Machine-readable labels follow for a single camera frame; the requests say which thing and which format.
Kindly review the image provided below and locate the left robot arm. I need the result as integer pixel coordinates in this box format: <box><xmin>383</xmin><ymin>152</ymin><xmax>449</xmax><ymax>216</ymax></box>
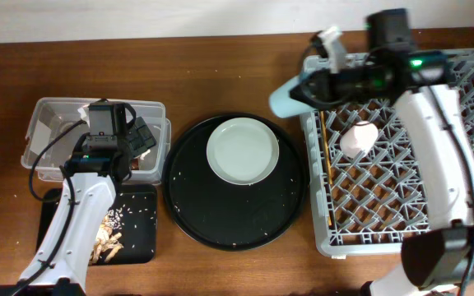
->
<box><xmin>0</xmin><ymin>99</ymin><xmax>156</xmax><ymax>295</ymax></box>

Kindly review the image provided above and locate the pink plastic cup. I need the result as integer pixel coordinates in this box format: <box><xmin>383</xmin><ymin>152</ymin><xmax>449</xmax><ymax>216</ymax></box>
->
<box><xmin>340</xmin><ymin>121</ymin><xmax>379</xmax><ymax>159</ymax></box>

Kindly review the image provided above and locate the rectangular black tray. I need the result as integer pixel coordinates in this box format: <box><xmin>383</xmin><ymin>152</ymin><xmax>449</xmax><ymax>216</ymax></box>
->
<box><xmin>35</xmin><ymin>183</ymin><xmax>158</xmax><ymax>266</ymax></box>

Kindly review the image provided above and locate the white napkin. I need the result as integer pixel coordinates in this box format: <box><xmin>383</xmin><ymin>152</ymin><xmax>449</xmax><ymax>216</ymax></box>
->
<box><xmin>77</xmin><ymin>104</ymin><xmax>89</xmax><ymax>123</ymax></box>

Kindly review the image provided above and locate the clear plastic waste bin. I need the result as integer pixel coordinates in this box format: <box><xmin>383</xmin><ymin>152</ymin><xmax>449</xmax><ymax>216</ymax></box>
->
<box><xmin>21</xmin><ymin>97</ymin><xmax>172</xmax><ymax>185</ymax></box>

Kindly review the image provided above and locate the grey dishwasher rack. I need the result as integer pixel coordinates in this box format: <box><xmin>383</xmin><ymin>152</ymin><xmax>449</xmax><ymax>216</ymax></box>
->
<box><xmin>300</xmin><ymin>49</ymin><xmax>474</xmax><ymax>259</ymax></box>

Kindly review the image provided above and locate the grey round plate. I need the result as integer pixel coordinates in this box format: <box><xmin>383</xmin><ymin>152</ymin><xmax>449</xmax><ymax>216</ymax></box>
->
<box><xmin>206</xmin><ymin>117</ymin><xmax>280</xmax><ymax>186</ymax></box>

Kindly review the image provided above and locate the round black tray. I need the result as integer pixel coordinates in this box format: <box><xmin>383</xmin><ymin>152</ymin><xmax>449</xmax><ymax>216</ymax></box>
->
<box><xmin>163</xmin><ymin>113</ymin><xmax>309</xmax><ymax>251</ymax></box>

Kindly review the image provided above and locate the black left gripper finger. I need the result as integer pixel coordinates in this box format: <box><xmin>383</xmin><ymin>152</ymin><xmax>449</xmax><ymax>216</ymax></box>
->
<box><xmin>126</xmin><ymin>127</ymin><xmax>149</xmax><ymax>158</ymax></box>
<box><xmin>133</xmin><ymin>117</ymin><xmax>156</xmax><ymax>149</ymax></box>

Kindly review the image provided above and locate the blue plastic cup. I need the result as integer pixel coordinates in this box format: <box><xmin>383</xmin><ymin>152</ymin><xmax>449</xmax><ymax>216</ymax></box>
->
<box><xmin>268</xmin><ymin>76</ymin><xmax>314</xmax><ymax>118</ymax></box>

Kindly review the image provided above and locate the food scraps pile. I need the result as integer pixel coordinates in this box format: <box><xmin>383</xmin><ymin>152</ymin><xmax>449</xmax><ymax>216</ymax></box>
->
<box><xmin>88</xmin><ymin>210</ymin><xmax>123</xmax><ymax>266</ymax></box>

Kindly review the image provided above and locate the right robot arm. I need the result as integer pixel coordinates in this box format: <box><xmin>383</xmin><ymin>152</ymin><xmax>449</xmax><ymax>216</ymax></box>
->
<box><xmin>289</xmin><ymin>9</ymin><xmax>474</xmax><ymax>295</ymax></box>

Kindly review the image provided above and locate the gold coffee sachet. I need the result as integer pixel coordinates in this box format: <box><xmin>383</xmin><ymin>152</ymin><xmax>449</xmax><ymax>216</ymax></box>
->
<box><xmin>130</xmin><ymin>158</ymin><xmax>140</xmax><ymax>170</ymax></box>

